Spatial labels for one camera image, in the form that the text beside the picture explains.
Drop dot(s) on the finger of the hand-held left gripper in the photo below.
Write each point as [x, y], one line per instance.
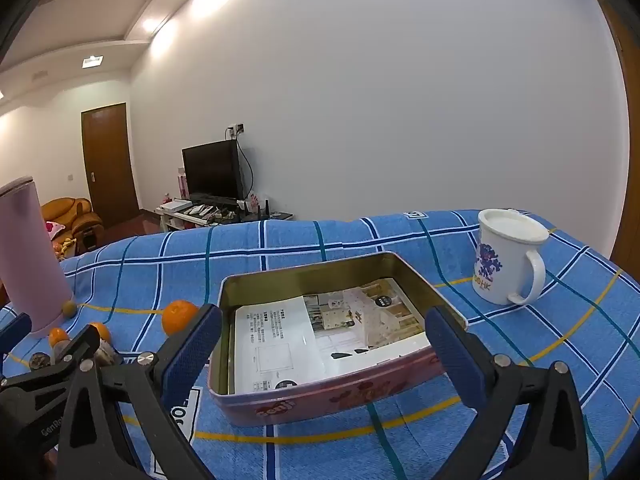
[12, 329]
[75, 352]

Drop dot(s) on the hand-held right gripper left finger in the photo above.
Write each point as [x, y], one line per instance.
[192, 352]

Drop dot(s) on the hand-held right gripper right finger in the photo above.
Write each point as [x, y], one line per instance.
[450, 355]

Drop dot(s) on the orange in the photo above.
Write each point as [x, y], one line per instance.
[177, 317]
[58, 336]
[100, 331]

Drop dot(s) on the cut purple sweet potato piece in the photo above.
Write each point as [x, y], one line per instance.
[106, 353]

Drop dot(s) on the small dark round root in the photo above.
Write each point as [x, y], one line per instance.
[39, 360]

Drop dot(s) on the small green-brown kiwi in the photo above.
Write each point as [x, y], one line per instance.
[68, 308]

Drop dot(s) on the pink tin box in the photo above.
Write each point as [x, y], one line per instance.
[325, 400]

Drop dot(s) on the pink cylindrical kettle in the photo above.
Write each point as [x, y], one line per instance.
[30, 260]

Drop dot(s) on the printed paper sheet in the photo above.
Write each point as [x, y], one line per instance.
[280, 340]

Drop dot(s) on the white mug with blue print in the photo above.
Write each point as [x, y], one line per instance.
[500, 280]

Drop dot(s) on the pink heart pillow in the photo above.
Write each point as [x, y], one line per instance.
[51, 227]

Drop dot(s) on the brown leather armchair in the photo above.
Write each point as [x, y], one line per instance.
[75, 212]

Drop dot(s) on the white television stand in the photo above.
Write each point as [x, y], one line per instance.
[175, 220]

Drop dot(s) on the flat white box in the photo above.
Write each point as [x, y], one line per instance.
[175, 205]

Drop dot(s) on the black router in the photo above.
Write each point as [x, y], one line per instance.
[267, 209]

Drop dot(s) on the blue plaid blanket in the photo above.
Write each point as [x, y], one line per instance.
[325, 240]

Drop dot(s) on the black television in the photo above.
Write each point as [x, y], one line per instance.
[212, 170]

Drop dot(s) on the brown wooden door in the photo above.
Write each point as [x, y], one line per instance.
[107, 160]

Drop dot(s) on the square ceiling light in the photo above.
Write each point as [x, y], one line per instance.
[92, 61]

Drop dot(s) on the white wall socket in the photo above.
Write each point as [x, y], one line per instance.
[235, 130]

